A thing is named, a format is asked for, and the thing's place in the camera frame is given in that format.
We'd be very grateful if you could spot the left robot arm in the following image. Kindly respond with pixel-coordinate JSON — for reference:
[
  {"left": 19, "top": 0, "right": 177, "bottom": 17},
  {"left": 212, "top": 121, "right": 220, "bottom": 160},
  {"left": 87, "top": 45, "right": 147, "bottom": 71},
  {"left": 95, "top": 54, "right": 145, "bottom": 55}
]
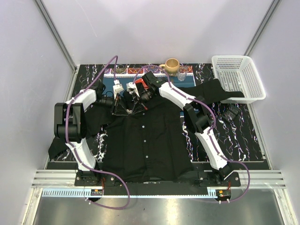
[{"left": 54, "top": 80, "right": 124, "bottom": 186}]

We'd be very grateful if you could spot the small black box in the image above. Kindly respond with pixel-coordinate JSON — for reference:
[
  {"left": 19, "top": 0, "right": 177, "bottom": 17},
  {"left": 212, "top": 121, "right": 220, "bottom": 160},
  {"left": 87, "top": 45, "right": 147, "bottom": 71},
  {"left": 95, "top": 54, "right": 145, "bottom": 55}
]
[{"left": 222, "top": 105, "right": 240, "bottom": 123}]

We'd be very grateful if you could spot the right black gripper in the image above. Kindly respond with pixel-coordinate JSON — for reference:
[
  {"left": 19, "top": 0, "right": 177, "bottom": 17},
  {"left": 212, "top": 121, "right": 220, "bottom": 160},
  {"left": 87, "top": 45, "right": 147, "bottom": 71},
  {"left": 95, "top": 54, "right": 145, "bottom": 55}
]
[{"left": 131, "top": 90, "right": 157, "bottom": 116}]

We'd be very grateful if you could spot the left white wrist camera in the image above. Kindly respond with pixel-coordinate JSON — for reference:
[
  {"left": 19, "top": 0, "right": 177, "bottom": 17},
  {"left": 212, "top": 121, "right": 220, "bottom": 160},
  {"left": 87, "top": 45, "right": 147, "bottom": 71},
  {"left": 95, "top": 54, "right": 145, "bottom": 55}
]
[{"left": 113, "top": 79, "right": 124, "bottom": 98}]

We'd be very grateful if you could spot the tan ceramic mug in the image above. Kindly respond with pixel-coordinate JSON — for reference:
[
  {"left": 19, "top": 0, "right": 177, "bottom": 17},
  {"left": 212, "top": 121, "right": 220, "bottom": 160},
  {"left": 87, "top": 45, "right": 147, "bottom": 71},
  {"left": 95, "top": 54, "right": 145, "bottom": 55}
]
[{"left": 159, "top": 58, "right": 180, "bottom": 76}]

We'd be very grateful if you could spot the black button shirt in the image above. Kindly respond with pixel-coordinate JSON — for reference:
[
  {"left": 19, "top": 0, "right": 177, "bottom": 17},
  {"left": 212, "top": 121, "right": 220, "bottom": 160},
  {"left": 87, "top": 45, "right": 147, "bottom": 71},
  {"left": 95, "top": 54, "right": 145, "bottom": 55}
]
[{"left": 48, "top": 79, "right": 244, "bottom": 182}]

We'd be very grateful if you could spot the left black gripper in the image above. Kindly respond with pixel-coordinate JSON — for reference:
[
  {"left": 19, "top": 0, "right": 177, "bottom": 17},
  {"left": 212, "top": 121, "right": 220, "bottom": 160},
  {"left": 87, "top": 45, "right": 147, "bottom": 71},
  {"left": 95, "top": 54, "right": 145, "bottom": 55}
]
[{"left": 91, "top": 93, "right": 128, "bottom": 116}]

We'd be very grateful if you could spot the white plastic basket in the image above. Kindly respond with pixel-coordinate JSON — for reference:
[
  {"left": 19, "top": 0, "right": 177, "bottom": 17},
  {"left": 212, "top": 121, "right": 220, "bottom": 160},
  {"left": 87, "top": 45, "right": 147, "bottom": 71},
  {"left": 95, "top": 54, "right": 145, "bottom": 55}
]
[{"left": 211, "top": 55, "right": 266, "bottom": 104}]

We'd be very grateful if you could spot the red floral plate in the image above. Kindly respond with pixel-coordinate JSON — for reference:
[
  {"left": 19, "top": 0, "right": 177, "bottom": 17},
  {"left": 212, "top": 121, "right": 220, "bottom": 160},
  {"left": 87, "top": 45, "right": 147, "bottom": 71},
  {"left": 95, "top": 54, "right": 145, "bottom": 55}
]
[{"left": 135, "top": 78, "right": 144, "bottom": 83}]

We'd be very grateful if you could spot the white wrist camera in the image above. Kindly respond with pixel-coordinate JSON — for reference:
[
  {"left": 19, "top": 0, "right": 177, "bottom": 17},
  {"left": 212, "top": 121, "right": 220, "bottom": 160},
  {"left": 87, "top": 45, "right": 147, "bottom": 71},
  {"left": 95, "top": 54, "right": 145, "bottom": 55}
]
[
  {"left": 126, "top": 82, "right": 139, "bottom": 95},
  {"left": 113, "top": 79, "right": 124, "bottom": 98}
]

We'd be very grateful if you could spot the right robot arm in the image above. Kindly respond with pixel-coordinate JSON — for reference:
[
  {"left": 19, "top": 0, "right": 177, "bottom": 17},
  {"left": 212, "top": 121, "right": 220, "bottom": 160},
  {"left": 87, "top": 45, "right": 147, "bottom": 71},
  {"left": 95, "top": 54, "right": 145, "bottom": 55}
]
[{"left": 127, "top": 72, "right": 233, "bottom": 186}]

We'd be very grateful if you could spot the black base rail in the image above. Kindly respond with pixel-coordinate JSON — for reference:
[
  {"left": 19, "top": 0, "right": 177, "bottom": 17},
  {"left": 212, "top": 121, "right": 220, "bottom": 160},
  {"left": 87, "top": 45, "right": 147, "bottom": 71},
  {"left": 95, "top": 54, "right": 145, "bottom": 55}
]
[{"left": 75, "top": 164, "right": 241, "bottom": 198}]

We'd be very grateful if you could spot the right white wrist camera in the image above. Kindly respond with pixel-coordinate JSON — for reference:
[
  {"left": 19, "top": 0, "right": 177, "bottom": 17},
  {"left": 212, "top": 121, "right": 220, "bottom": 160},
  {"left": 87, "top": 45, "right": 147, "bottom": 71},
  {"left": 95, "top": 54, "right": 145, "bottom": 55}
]
[{"left": 126, "top": 82, "right": 139, "bottom": 95}]

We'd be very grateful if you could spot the clear drinking glass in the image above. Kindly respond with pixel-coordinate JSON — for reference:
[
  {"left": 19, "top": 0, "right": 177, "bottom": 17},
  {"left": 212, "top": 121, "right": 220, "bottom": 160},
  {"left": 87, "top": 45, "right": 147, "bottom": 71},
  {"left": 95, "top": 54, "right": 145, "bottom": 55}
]
[{"left": 177, "top": 67, "right": 188, "bottom": 82}]

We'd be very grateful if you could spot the blue patterned placemat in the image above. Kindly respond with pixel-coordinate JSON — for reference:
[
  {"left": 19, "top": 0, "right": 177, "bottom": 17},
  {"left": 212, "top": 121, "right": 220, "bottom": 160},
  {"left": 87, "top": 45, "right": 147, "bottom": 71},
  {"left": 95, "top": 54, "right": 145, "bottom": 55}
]
[{"left": 102, "top": 66, "right": 196, "bottom": 91}]

